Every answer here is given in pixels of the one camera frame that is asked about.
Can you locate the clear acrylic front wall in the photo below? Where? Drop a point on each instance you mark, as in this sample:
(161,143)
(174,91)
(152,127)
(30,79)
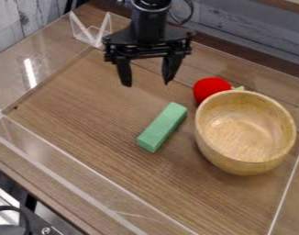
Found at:
(94,204)

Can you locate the red ball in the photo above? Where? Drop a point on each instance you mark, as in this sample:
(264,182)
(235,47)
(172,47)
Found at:
(206,87)

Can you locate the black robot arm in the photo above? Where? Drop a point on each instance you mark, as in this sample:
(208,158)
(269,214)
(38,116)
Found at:
(148,38)

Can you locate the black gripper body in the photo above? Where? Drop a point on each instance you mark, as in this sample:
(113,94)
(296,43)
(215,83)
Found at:
(122,46)

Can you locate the small green object behind bowl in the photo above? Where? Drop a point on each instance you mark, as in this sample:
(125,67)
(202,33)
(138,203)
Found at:
(239,88)

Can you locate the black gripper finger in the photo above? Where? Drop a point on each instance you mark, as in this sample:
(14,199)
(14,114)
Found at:
(124,71)
(169,67)

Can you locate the green rectangular block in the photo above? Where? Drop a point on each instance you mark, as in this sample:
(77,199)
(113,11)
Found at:
(161,127)

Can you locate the clear acrylic corner bracket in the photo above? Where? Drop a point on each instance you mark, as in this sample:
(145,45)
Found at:
(92,34)

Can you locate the light wooden bowl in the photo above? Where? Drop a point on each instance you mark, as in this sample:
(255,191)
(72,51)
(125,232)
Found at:
(244,132)

